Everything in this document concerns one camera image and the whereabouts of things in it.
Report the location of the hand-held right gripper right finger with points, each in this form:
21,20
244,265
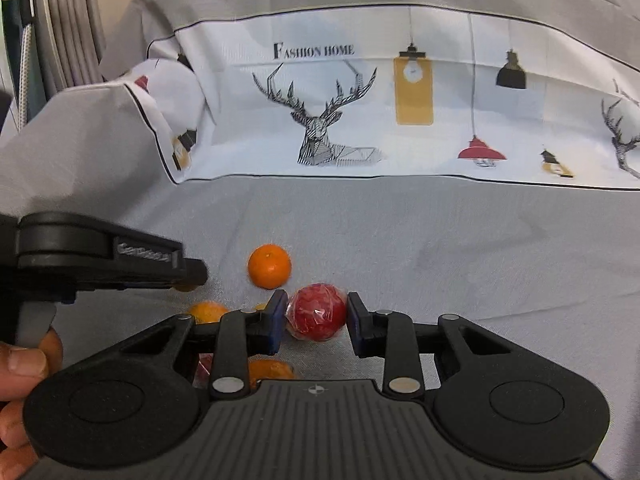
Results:
356,325

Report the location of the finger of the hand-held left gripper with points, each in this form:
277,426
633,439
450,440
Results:
150,262

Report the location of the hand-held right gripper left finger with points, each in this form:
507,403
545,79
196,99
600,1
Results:
275,320

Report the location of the orange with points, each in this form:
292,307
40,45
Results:
269,266
185,288
270,370
207,311

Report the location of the person's left hand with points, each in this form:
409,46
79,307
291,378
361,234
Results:
20,365

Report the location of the grey bed sheet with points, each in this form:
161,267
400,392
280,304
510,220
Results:
450,260

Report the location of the grey ribbed panel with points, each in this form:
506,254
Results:
70,20

